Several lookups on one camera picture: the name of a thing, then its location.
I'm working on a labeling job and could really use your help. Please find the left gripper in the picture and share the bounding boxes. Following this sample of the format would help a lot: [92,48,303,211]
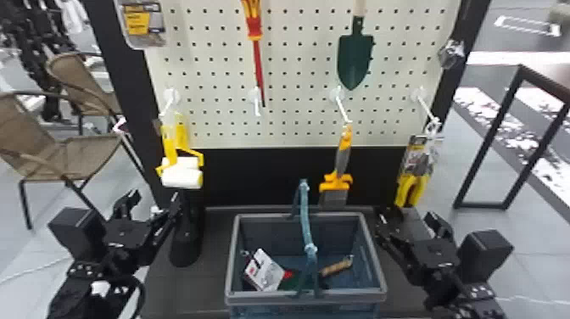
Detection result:
[103,189,184,269]

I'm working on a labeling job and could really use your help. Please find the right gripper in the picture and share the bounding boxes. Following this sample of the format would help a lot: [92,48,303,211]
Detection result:
[373,205,461,287]

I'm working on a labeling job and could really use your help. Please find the yellow pliers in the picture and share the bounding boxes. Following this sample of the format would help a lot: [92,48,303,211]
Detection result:
[393,133,443,209]

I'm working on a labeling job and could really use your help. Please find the yellow paint roller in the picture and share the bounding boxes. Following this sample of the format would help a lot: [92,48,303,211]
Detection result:
[154,111,206,190]

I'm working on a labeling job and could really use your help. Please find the brown chair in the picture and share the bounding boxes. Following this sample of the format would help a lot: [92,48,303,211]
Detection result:
[44,52,125,136]
[0,90,149,231]

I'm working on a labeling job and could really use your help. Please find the blue basket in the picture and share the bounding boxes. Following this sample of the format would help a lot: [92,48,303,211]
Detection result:
[224,178,388,319]

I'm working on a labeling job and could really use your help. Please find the white carded tool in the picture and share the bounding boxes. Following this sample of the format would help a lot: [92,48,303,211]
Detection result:
[243,248,287,294]

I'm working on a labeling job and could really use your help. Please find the green trowel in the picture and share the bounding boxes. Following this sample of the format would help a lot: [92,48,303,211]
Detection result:
[336,0,376,92]

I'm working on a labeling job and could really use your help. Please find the yellow black tool packet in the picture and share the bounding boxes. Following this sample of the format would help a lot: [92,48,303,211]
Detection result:
[114,0,169,50]

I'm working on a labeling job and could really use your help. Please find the white pegboard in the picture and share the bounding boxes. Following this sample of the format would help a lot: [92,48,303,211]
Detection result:
[81,0,493,269]

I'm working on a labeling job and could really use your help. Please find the dark side table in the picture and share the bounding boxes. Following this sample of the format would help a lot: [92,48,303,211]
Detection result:
[452,50,570,225]

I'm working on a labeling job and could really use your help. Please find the red screwdriver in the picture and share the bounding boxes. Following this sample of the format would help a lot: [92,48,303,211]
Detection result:
[240,0,268,109]

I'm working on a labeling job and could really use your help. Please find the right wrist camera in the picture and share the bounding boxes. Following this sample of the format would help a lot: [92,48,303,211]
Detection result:
[455,228,515,284]

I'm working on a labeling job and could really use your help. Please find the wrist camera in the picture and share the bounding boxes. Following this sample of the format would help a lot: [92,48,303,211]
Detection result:
[455,228,515,284]
[47,206,109,262]

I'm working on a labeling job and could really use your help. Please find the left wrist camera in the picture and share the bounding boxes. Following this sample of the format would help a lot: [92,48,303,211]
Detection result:
[47,206,109,262]

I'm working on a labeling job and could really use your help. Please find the wooden handled tool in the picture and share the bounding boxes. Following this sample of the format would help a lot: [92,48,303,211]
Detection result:
[318,254,355,278]

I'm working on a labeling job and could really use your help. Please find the yellow handled brush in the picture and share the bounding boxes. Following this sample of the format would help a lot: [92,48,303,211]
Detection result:
[317,124,355,210]

